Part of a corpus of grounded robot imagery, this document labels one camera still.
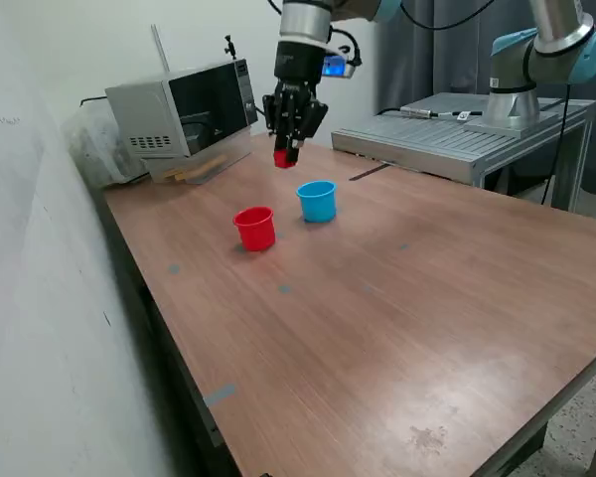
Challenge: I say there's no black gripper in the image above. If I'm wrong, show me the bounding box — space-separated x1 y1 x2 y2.
261 40 329 164

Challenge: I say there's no red cube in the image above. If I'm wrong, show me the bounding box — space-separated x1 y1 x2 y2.
272 147 297 170

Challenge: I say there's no clear plastic container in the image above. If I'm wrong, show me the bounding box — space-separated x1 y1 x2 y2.
141 126 255 187

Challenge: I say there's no blue plastic cup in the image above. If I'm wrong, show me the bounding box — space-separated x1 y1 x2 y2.
296 180 339 224

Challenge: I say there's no dark metal strip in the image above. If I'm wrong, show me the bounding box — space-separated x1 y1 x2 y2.
349 164 392 182

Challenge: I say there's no wooden stick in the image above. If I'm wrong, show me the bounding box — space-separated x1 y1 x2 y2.
163 154 228 179
174 163 220 183

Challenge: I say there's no red plastic cup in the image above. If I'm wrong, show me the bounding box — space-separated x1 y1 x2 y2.
232 206 277 253

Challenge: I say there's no silver metal cylinder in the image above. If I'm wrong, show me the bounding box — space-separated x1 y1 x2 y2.
399 104 441 119

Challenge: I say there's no aluminium robot mounting table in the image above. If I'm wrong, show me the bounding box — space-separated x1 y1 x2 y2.
331 92 596 214

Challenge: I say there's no silver microwave oven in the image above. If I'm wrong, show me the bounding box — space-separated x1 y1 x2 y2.
103 58 260 161

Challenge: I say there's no thin white rod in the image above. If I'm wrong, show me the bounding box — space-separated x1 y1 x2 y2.
150 23 172 75

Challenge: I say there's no translucent plastic bag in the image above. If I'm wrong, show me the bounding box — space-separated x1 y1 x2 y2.
62 106 153 190

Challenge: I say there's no long blue tape strip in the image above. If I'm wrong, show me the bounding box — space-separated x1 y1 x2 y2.
202 382 237 408

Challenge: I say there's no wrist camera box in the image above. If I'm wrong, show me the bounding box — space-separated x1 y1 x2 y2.
321 47 358 80

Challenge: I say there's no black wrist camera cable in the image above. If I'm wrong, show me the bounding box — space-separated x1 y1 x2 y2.
267 0 498 69

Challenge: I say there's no dark table frame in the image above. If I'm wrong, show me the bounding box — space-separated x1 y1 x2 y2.
91 186 269 477

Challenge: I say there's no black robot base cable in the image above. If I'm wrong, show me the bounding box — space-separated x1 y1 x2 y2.
534 79 571 206

